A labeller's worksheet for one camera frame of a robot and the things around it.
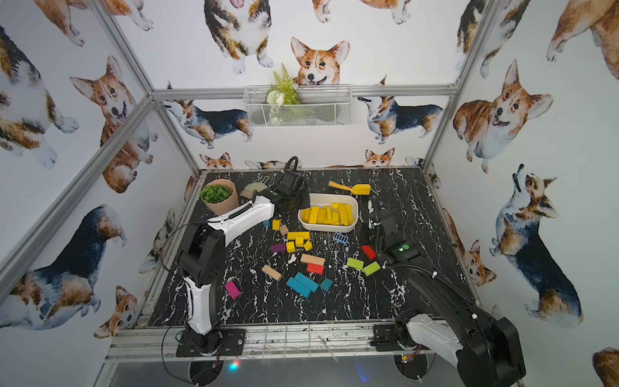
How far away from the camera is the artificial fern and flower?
81 centimetres

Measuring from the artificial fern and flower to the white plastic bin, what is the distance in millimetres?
403

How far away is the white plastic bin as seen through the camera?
38.8 inches
